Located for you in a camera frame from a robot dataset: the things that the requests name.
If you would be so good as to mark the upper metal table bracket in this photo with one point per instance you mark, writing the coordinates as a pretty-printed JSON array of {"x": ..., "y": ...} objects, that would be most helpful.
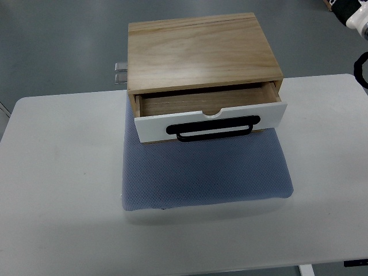
[{"x": 121, "y": 66}]

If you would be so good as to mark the white table leg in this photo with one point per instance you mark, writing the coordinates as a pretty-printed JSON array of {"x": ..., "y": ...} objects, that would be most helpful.
[{"x": 306, "y": 270}]

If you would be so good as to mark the lower metal table bracket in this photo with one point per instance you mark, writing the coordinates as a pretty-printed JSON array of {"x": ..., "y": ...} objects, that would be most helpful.
[{"x": 120, "y": 78}]

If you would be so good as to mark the white drawer black handle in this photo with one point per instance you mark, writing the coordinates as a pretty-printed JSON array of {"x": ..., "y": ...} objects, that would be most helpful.
[{"x": 165, "y": 116}]

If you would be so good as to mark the blue-grey mesh cushion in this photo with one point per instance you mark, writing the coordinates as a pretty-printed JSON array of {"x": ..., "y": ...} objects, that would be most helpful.
[{"x": 174, "y": 174}]

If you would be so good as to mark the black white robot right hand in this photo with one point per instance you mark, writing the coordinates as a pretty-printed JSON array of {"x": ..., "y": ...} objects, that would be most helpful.
[{"x": 352, "y": 14}]

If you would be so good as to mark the black table control panel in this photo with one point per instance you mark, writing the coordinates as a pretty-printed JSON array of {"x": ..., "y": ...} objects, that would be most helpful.
[{"x": 355, "y": 263}]

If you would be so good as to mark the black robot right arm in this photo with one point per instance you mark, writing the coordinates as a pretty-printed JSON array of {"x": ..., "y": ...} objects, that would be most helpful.
[{"x": 358, "y": 70}]

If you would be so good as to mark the cardboard box corner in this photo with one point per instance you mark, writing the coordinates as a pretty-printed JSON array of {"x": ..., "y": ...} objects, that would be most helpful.
[{"x": 328, "y": 5}]

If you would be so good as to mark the wooden drawer cabinet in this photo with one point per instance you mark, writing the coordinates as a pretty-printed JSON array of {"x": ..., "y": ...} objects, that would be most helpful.
[{"x": 199, "y": 52}]

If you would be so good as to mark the metal table bracket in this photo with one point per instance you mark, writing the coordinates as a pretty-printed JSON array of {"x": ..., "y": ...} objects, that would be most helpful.
[
  {"x": 120, "y": 78},
  {"x": 121, "y": 66}
]

